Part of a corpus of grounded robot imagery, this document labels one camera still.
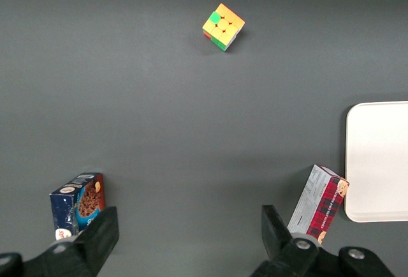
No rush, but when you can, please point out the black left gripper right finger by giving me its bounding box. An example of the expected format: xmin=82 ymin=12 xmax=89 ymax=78
xmin=250 ymin=204 xmax=396 ymax=277

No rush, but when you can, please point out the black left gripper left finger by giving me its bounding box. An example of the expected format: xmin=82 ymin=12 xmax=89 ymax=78
xmin=0 ymin=206 xmax=120 ymax=277

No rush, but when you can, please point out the red tartan cookie box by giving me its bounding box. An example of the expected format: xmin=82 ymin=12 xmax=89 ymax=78
xmin=286 ymin=164 xmax=351 ymax=246

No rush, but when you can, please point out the blue chocolate cookie box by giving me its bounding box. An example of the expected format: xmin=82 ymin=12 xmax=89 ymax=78
xmin=49 ymin=172 xmax=106 ymax=241

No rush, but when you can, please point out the white plastic tray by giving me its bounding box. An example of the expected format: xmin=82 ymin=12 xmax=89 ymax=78
xmin=344 ymin=100 xmax=408 ymax=223

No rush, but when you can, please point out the multicoloured puzzle cube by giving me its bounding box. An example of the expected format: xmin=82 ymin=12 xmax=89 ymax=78
xmin=201 ymin=3 xmax=246 ymax=52

